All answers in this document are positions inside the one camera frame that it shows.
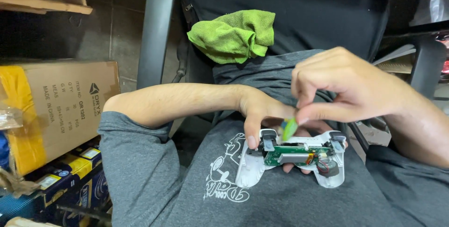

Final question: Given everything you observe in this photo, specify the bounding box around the black office chair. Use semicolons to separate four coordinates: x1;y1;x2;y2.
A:
136;0;448;157

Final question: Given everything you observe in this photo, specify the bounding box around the person's left hand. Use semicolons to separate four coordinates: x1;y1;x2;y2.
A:
239;85;348;175

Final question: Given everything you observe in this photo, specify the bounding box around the person's right hand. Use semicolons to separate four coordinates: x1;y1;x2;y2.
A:
290;47;419;126

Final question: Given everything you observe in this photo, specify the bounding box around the clear plastic bag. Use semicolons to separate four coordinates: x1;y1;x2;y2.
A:
409;0;449;27

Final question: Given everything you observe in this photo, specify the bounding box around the white game controller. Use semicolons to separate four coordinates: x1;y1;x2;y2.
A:
235;128;348;189

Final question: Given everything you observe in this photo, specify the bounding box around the green microfibre cloth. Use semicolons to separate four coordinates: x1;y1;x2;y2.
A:
187;9;276;65

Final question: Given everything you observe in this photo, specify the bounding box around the cardboard carton with yellow tape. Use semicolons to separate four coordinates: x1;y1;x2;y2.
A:
0;61;121;177

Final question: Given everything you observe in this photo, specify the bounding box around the clear plastic wrap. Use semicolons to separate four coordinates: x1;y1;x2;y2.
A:
0;102;24;131

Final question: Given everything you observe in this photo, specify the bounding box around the grey printed t-shirt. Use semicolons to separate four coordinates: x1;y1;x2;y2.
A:
97;49;449;227

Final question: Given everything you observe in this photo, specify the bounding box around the flat cardboard piece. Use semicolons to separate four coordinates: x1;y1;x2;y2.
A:
373;44;417;75

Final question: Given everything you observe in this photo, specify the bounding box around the heap of blue yellow boxes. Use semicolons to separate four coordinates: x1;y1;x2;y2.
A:
0;136;112;227

